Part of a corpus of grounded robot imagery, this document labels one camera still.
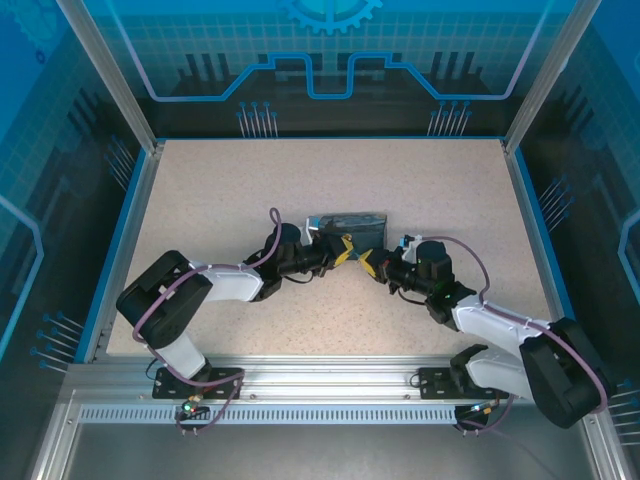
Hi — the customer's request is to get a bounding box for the starry night print tin box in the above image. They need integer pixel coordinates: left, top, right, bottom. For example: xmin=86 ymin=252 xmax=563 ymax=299
xmin=318 ymin=210 xmax=391 ymax=252

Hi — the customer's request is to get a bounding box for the small connector with green light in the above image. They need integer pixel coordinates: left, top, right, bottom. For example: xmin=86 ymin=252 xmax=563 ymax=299
xmin=180 ymin=394 xmax=207 ymax=417

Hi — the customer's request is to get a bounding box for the blue printed acrylic back panel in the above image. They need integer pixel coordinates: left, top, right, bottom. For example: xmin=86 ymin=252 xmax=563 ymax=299
xmin=89 ymin=0 xmax=561 ymax=104

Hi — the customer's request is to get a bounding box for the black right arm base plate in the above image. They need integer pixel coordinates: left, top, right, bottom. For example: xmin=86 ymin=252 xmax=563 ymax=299
xmin=417 ymin=366 xmax=509 ymax=401

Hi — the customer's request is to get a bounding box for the aluminium mounting rail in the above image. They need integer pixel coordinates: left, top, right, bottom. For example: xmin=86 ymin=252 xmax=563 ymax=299
xmin=64 ymin=354 xmax=599 ymax=407

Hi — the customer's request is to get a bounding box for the aluminium table side rail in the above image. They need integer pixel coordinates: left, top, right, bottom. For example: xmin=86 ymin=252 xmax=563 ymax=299
xmin=82 ymin=142 xmax=166 ymax=364
xmin=501 ymin=139 xmax=590 ymax=364

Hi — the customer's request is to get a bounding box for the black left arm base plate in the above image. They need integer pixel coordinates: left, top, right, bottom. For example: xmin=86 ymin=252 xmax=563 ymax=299
xmin=151 ymin=366 xmax=246 ymax=401

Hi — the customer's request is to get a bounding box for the slotted grey cable duct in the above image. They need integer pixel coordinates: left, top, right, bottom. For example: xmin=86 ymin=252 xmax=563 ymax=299
xmin=78 ymin=405 xmax=474 ymax=426

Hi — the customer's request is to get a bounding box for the aluminium frame post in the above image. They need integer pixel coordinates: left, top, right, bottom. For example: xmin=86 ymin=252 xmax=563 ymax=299
xmin=501 ymin=0 xmax=604 ymax=157
xmin=55 ymin=0 xmax=167 ymax=157

